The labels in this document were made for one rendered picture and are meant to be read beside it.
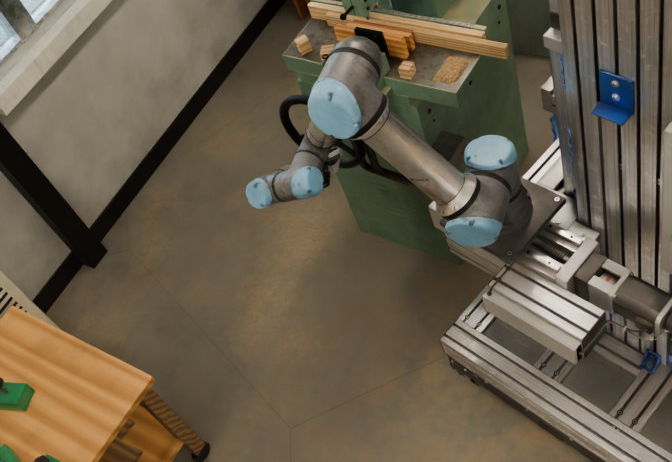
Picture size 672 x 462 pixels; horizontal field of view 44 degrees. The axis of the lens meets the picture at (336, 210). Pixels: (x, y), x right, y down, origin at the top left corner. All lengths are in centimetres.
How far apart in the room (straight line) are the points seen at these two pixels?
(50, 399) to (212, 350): 72
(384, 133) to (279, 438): 142
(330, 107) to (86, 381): 130
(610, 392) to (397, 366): 73
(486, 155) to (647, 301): 48
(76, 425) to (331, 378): 86
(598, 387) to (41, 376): 163
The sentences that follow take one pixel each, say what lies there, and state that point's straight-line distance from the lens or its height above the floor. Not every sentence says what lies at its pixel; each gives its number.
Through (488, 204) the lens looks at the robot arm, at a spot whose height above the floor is 103.
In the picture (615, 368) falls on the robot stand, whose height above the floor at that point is 21.
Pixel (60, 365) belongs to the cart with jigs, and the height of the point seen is 53.
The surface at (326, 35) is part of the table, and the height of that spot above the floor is 90.
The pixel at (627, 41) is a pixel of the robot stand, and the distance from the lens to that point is 165.
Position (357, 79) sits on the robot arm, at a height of 138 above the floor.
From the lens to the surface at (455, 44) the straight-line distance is 240.
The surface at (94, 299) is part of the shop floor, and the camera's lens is 353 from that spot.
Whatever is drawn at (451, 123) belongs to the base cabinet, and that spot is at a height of 59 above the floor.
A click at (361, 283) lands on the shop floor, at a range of 307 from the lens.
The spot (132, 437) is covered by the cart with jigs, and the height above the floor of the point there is 18.
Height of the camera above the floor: 246
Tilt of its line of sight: 48 degrees down
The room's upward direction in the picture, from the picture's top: 24 degrees counter-clockwise
